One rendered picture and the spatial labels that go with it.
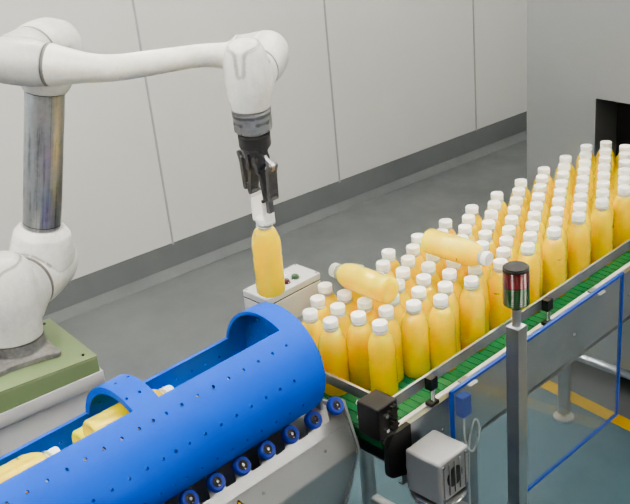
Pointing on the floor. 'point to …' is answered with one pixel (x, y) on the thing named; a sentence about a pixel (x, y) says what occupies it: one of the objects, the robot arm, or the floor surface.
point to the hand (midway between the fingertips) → (262, 209)
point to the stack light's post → (517, 413)
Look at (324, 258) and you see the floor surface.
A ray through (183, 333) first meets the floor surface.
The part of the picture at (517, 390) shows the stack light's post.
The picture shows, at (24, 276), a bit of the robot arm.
